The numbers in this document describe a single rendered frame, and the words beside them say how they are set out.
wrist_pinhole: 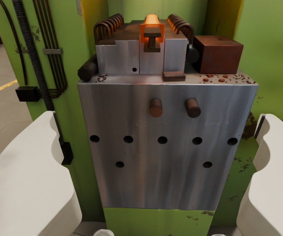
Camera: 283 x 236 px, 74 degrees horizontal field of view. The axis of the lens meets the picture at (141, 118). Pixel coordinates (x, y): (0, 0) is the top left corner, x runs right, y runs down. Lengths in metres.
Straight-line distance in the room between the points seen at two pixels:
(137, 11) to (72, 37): 0.38
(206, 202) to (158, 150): 0.27
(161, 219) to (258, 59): 0.60
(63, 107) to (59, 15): 0.29
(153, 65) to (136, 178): 0.32
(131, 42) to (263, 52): 0.39
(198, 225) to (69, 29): 0.76
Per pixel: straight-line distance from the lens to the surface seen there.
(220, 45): 0.47
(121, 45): 0.44
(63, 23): 0.62
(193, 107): 0.39
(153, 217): 0.75
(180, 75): 0.42
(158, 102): 0.39
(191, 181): 0.60
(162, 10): 0.91
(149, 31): 0.34
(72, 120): 0.74
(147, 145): 0.49
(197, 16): 0.93
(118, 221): 0.79
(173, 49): 0.44
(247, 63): 0.66
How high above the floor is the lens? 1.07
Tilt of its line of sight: 33 degrees down
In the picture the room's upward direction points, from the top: 1 degrees counter-clockwise
